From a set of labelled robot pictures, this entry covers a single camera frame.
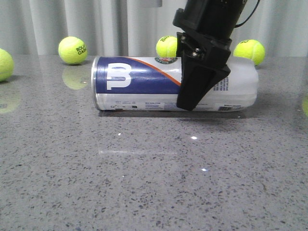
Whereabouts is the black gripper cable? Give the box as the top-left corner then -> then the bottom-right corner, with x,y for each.
234,0 -> 261,27

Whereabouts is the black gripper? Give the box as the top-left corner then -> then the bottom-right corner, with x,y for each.
173,0 -> 246,111

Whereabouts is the grey pleated curtain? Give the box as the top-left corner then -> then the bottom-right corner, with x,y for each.
0,0 -> 308,57

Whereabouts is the far left tennis ball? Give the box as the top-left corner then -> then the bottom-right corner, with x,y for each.
0,49 -> 14,82

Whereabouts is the tennis ball with Roland Garros print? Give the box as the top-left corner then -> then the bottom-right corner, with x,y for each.
58,36 -> 88,64

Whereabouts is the yellow tennis ball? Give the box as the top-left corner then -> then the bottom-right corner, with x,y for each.
156,36 -> 178,57
233,39 -> 265,65

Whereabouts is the right yellow tennis ball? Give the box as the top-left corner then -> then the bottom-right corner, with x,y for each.
233,39 -> 265,65

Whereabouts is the centre yellow tennis ball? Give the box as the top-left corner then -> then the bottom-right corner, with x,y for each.
156,36 -> 178,57

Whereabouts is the white blue tennis ball can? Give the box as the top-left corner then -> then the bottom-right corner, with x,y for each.
91,57 -> 258,112

